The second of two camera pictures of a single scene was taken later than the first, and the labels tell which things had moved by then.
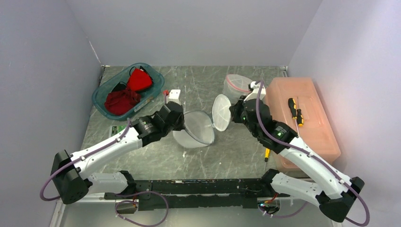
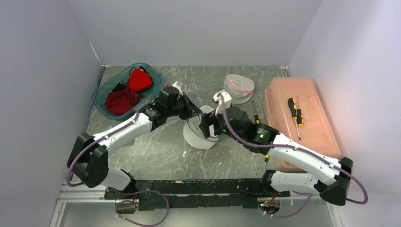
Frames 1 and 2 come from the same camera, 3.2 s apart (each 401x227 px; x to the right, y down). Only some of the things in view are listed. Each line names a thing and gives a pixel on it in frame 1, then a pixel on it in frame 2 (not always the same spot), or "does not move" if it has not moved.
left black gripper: [180, 126] → [191, 109]
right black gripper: [235, 109] → [209, 118]
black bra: [121, 86] does not move
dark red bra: [118, 102] does not move
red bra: [139, 80] does not move
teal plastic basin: [101, 92] does not move
